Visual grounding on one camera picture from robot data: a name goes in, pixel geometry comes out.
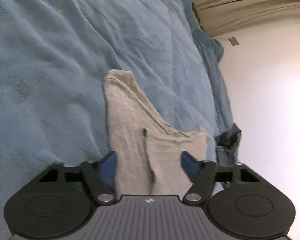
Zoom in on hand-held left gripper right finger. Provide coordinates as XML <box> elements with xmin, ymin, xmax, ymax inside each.
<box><xmin>180</xmin><ymin>151</ymin><xmax>260</xmax><ymax>204</ymax></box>

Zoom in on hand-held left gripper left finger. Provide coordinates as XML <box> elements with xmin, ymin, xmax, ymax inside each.
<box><xmin>36</xmin><ymin>151</ymin><xmax>118</xmax><ymax>205</ymax></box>

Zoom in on gray knit sweater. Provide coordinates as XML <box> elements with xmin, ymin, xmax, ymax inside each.
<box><xmin>103</xmin><ymin>69</ymin><xmax>211</xmax><ymax>198</ymax></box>

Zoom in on blue denim jeans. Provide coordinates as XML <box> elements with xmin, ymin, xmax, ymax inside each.
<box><xmin>213</xmin><ymin>123</ymin><xmax>242</xmax><ymax>189</ymax></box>

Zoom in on blue fleece blanket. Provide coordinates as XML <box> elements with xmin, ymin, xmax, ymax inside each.
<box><xmin>0</xmin><ymin>0</ymin><xmax>240</xmax><ymax>240</ymax></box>

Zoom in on dark patterned pillow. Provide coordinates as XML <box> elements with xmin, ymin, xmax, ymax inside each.
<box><xmin>191</xmin><ymin>2</ymin><xmax>205</xmax><ymax>32</ymax></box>

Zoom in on beige curtain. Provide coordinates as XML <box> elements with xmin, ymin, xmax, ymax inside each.
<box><xmin>184</xmin><ymin>0</ymin><xmax>300</xmax><ymax>38</ymax></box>

